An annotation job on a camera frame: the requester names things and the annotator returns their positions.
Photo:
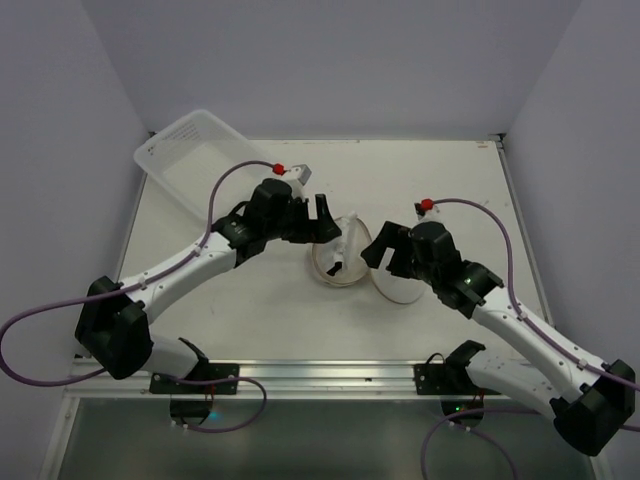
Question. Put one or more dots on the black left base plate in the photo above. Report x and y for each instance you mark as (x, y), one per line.
(207, 379)

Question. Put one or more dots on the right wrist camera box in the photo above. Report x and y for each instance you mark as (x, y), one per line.
(427, 211)

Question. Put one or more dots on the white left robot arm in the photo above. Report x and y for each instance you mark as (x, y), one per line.
(114, 324)

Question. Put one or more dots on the aluminium mounting rail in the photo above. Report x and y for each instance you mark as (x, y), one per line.
(291, 380)

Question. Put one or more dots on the white plastic basket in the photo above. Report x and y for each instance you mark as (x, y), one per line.
(187, 158)

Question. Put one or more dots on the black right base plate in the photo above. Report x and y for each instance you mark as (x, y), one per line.
(445, 380)

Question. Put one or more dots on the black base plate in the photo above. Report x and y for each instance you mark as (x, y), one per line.
(445, 380)
(207, 379)

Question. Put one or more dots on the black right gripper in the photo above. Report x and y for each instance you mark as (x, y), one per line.
(396, 258)

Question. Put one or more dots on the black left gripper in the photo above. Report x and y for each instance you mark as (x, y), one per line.
(304, 227)

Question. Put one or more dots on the black garment inside bag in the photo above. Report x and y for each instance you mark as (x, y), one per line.
(335, 269)

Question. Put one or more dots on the white bra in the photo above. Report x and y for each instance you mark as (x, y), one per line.
(340, 249)

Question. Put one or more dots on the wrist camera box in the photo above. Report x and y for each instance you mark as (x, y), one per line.
(427, 211)
(297, 176)

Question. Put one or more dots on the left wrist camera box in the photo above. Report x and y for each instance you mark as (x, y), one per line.
(297, 176)

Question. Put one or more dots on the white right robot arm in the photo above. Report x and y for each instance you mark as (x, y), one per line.
(587, 399)

